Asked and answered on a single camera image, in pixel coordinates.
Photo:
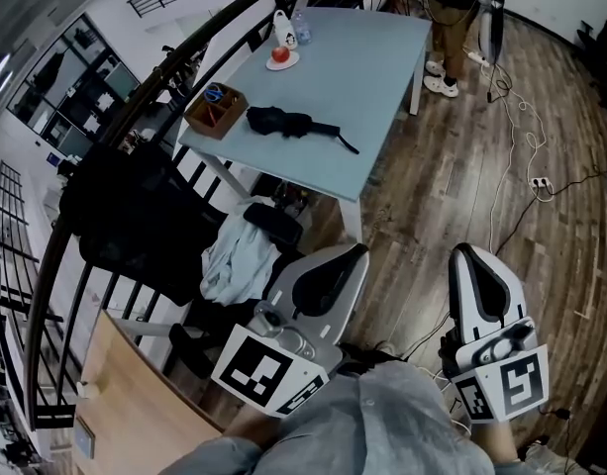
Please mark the red apple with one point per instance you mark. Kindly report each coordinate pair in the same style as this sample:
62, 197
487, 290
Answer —
280, 54

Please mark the brown wooden organizer box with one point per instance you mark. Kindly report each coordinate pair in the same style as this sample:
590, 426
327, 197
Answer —
224, 122

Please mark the white power strip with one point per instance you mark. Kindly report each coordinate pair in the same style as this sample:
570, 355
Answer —
540, 182
476, 57

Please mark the black mesh office chair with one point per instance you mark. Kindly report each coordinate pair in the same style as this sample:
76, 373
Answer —
134, 216

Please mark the white plate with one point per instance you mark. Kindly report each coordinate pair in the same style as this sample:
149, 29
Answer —
278, 66

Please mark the curved light wood desk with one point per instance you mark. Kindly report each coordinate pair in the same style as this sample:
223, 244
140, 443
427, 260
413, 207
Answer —
134, 413

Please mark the black metal railing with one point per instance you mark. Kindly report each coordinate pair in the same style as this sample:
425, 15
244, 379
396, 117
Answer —
35, 314

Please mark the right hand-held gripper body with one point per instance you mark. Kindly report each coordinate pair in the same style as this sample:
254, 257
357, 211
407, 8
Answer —
516, 384

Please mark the clear plastic water bottle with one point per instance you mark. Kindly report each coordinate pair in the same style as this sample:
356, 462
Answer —
303, 30

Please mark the dark glass office partition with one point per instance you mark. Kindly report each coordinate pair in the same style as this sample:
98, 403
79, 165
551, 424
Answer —
75, 92

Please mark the person's right forearm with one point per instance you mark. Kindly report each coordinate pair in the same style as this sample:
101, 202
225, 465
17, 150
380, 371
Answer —
496, 443

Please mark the person's left forearm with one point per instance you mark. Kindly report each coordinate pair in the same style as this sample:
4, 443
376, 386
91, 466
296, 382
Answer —
253, 426

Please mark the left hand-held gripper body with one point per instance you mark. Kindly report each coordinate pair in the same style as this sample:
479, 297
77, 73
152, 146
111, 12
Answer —
328, 314

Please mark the black umbrella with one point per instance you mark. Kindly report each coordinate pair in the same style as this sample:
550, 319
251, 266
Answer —
273, 119

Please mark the blue scissors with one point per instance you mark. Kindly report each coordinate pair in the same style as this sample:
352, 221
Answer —
213, 93

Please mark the white standing device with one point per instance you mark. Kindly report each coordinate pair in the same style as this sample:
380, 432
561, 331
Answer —
488, 32

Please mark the pale crumpled cloth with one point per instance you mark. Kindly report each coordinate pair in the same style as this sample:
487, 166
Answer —
238, 265

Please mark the light blue table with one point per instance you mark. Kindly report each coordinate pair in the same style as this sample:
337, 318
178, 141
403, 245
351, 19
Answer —
352, 92

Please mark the person's light grey shirt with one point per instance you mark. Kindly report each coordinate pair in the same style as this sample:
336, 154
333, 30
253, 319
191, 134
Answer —
372, 413

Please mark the grey tablet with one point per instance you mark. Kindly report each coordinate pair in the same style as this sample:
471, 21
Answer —
85, 438

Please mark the red pen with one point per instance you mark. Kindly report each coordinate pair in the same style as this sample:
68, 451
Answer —
212, 115

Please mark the white penguin print mug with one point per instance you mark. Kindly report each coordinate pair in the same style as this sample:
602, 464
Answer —
285, 30

